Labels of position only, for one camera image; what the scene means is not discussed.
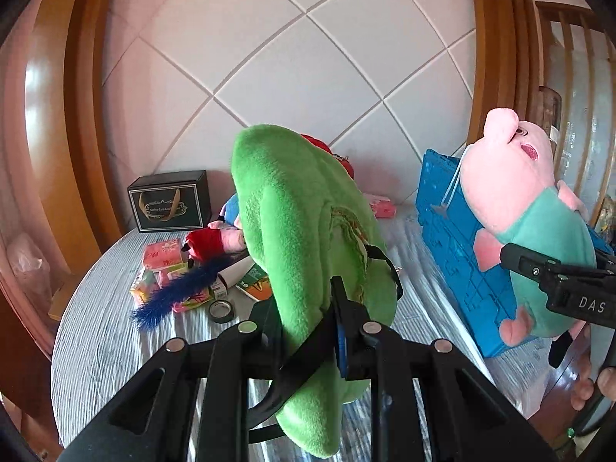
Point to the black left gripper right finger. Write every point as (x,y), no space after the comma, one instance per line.
(429,401)

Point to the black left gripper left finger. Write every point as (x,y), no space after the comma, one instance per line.
(190,401)

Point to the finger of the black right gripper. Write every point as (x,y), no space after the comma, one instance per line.
(542,269)

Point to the pink pig plush teal shirt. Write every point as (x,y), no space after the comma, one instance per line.
(507,178)

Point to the green orange medicine box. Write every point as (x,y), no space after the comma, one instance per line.
(256,284)

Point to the green plush toy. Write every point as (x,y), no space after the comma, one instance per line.
(305,222)

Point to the person right hand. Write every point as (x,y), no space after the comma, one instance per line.
(584,385)

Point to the blue fuzzy feather stick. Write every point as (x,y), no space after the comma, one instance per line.
(161,302)

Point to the black tape roll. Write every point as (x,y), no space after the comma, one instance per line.
(221,311)

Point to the pink tissue pack far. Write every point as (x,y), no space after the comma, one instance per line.
(381,206)

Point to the white lint roller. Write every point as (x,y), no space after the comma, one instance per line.
(229,276)

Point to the pink pig plush red dress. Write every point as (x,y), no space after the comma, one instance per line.
(214,241)

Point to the wooden chair back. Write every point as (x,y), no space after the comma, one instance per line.
(579,99)

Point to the red plastic carry case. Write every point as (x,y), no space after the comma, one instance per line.
(344,160)

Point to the black gift box gold ribbon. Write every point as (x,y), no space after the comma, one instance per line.
(173,201)

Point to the pink pig plush blue shirt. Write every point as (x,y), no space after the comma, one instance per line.
(229,213)

